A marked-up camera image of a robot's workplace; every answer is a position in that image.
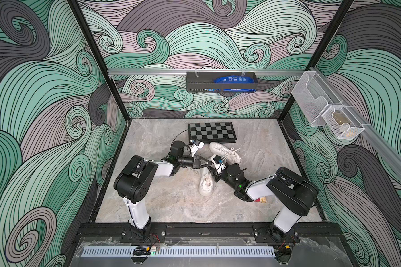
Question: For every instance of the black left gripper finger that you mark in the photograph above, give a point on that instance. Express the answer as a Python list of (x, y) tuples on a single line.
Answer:
[(200, 166), (202, 161)]

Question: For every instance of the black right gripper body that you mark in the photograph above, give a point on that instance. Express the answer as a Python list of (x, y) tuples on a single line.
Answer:
[(225, 174)]

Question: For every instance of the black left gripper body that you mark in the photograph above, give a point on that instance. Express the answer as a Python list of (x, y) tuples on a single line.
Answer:
[(186, 162)]

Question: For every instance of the white knit shoe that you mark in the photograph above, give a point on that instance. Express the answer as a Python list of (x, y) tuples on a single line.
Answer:
[(206, 183), (228, 155)]

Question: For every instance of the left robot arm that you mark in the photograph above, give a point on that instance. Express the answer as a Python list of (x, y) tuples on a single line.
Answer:
[(133, 183)]

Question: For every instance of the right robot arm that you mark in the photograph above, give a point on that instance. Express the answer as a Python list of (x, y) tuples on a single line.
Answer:
[(295, 192)]

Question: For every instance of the black grey chessboard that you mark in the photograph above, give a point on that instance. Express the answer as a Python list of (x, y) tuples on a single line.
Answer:
[(207, 132)]

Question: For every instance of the red yellow matchbox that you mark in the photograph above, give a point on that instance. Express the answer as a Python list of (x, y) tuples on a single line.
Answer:
[(261, 200)]

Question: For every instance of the blue oval object in tray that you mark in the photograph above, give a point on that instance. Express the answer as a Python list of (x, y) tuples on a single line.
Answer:
[(234, 79)]

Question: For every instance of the clear plastic bin large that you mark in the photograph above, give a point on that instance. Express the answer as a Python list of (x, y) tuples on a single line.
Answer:
[(311, 97)]

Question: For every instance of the clear plastic bin small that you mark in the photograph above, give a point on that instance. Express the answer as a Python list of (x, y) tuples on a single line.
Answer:
[(342, 122)]

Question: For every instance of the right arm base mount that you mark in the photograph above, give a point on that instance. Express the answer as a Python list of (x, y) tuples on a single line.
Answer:
[(268, 233)]

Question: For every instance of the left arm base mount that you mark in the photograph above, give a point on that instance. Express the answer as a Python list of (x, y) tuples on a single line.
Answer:
[(143, 233)]

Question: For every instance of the black wall tray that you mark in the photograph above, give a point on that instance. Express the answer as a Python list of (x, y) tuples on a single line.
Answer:
[(204, 82)]

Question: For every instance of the white slotted cable duct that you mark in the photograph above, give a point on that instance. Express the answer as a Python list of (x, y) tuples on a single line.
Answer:
[(184, 251)]

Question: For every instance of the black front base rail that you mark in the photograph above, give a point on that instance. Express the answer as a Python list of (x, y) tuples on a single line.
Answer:
[(221, 229)]

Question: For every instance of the aluminium rail back wall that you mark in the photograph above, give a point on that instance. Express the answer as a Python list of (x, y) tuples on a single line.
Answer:
[(178, 72)]

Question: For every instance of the aluminium rail wall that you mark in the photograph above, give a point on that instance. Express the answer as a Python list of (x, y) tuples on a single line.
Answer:
[(178, 72), (390, 156)]

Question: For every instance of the black corner frame post right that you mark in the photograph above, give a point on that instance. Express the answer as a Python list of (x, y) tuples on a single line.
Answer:
[(326, 39)]

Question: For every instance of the black corner frame post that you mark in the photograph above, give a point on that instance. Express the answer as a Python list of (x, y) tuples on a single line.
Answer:
[(84, 27), (326, 39)]

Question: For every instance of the aluminium rail right wall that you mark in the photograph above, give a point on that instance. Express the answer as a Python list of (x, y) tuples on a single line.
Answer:
[(390, 156)]

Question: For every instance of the black corner frame post left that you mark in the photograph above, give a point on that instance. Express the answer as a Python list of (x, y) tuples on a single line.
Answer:
[(84, 27)]

